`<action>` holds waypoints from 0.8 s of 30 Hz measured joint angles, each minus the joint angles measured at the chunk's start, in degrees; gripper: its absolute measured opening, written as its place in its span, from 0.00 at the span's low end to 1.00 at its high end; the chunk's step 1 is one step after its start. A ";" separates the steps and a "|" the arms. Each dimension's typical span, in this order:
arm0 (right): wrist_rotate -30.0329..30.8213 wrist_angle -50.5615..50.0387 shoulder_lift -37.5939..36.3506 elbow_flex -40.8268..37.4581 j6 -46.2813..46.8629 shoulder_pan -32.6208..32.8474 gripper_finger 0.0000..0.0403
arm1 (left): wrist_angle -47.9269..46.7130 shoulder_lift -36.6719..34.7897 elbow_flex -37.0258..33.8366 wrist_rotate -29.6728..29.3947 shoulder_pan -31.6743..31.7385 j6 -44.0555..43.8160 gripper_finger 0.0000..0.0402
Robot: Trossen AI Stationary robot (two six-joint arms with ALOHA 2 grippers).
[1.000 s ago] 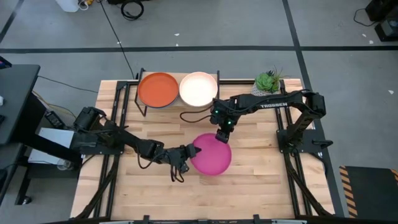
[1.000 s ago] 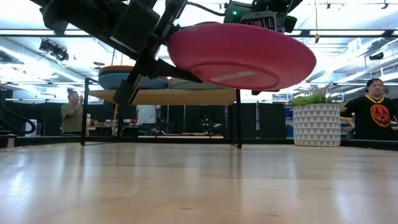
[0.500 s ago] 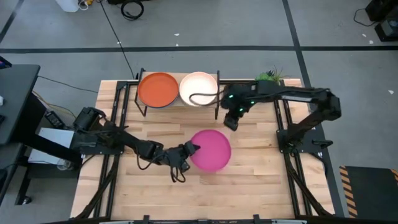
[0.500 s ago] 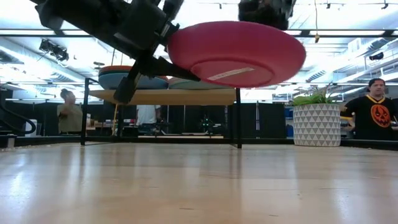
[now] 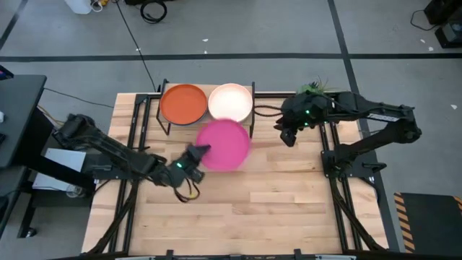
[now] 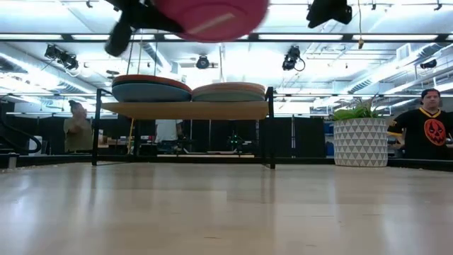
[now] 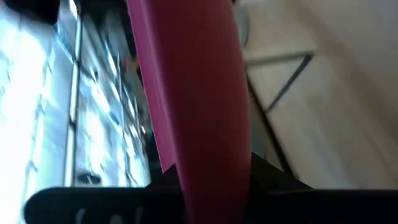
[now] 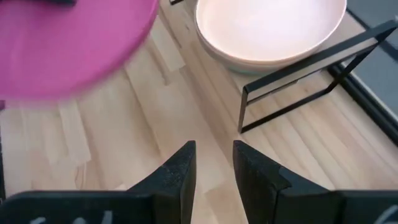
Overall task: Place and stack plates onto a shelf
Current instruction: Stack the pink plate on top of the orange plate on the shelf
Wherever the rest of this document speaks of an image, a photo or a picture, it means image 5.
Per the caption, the long black floor cable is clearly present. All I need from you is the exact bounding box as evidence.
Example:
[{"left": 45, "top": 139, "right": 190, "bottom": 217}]
[{"left": 114, "top": 0, "right": 159, "bottom": 93}]

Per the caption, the magenta plate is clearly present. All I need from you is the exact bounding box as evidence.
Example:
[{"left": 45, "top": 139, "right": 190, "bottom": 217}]
[{"left": 196, "top": 118, "right": 252, "bottom": 172}]

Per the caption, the black looped cable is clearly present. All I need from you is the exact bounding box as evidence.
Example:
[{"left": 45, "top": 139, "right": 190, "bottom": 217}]
[{"left": 253, "top": 103, "right": 286, "bottom": 118}]

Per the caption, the black mat with yellow stripes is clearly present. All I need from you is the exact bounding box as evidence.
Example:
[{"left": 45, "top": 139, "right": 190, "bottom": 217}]
[{"left": 393, "top": 191, "right": 462, "bottom": 254}]

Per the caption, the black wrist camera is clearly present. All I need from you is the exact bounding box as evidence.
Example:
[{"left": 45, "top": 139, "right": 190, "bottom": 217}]
[{"left": 187, "top": 166, "right": 206, "bottom": 183}]

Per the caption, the white sheet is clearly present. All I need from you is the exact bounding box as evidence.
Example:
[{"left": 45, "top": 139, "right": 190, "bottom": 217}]
[{"left": 32, "top": 147, "right": 87, "bottom": 191}]

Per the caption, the white plastic bucket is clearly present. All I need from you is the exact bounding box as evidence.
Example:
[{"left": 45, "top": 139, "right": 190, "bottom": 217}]
[{"left": 64, "top": 0, "right": 94, "bottom": 15}]

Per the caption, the coiled black cable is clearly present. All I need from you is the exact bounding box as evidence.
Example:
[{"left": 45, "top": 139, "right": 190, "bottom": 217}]
[{"left": 139, "top": 0, "right": 168, "bottom": 25}]

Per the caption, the thin black floor cable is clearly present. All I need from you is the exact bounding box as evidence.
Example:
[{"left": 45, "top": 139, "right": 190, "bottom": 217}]
[{"left": 43, "top": 87, "right": 116, "bottom": 109}]

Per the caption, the black cable with yellow tag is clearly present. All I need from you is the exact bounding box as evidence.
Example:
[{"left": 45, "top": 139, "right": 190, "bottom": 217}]
[{"left": 172, "top": 176, "right": 201, "bottom": 204}]

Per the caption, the cream plate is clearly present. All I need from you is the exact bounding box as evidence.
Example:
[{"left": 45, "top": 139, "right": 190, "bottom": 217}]
[{"left": 208, "top": 82, "right": 253, "bottom": 123}]

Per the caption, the black equipment case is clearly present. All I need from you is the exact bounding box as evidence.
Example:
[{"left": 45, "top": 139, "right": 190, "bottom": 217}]
[{"left": 424, "top": 0, "right": 462, "bottom": 50}]

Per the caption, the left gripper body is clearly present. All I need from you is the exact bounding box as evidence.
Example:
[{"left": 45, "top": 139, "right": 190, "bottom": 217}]
[{"left": 162, "top": 150, "right": 194, "bottom": 189}]

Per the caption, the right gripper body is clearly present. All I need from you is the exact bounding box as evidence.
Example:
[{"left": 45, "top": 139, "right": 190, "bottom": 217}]
[{"left": 281, "top": 92, "right": 328, "bottom": 131}]

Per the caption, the black desk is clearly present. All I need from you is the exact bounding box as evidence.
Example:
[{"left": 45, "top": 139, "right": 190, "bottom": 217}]
[{"left": 0, "top": 64, "right": 97, "bottom": 239}]

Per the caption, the dark orange plate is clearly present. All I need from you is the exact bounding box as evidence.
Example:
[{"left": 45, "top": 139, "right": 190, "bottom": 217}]
[{"left": 159, "top": 84, "right": 209, "bottom": 126}]

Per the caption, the black aluminium rig frame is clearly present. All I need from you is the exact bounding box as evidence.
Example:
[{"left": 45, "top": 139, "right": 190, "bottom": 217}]
[{"left": 84, "top": 92, "right": 391, "bottom": 260}]

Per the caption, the green potted plant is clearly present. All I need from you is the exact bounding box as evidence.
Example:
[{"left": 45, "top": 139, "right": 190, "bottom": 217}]
[{"left": 297, "top": 76, "right": 339, "bottom": 95}]

